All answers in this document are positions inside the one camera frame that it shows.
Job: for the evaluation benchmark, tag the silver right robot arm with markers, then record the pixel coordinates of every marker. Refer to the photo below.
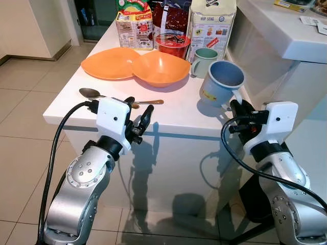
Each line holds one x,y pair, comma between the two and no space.
286,173

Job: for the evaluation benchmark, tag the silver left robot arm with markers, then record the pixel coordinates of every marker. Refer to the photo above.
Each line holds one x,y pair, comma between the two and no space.
82,178

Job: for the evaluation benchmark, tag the blue mug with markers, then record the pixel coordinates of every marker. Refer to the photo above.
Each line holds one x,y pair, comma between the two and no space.
214,89

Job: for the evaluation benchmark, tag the metal spoon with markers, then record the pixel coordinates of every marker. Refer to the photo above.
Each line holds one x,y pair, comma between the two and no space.
90,93

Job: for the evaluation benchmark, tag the white table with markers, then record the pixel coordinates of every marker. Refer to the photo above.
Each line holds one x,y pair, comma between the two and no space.
173,153

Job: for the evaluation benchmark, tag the orange plastic plate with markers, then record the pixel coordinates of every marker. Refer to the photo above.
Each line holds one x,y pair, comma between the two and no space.
107,64

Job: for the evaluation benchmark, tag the orange plastic bowl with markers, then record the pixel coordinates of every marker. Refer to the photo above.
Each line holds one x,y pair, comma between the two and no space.
161,69

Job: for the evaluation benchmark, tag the pale green mug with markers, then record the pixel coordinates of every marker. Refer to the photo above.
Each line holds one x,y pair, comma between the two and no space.
203,65

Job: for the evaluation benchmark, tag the white raised counter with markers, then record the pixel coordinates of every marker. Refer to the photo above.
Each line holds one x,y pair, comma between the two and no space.
286,66

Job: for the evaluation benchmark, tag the red lidded food tub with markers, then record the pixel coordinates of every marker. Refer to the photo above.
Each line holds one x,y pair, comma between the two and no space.
172,46

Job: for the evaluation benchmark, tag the colourful cereal carton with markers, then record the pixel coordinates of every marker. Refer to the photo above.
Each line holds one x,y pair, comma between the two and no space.
134,30

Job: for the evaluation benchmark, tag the white Hup Seng cracker packet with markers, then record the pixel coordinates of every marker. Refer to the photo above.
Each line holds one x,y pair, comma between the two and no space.
214,28

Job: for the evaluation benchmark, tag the dark doorway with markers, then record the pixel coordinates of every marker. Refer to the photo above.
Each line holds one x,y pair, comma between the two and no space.
94,18

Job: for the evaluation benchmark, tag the dark red snack packet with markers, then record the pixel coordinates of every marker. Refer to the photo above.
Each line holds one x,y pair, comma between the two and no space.
171,20

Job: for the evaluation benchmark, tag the small white paper tag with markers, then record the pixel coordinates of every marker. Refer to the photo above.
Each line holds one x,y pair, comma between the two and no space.
308,20

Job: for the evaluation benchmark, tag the white barcode paper tag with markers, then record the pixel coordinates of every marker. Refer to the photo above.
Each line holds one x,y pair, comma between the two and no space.
322,28

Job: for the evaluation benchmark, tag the yellow flat packet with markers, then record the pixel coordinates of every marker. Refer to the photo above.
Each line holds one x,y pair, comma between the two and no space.
289,5

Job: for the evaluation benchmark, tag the plate of cookies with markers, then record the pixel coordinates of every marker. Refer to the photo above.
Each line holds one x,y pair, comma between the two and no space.
321,6

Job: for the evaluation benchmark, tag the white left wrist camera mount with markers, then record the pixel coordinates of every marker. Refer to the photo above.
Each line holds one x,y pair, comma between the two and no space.
112,117

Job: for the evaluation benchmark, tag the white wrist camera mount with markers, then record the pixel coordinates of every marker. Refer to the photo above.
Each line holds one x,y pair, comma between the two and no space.
278,122
112,117

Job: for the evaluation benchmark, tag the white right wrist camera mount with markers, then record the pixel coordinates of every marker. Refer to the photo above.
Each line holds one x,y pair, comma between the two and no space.
278,122

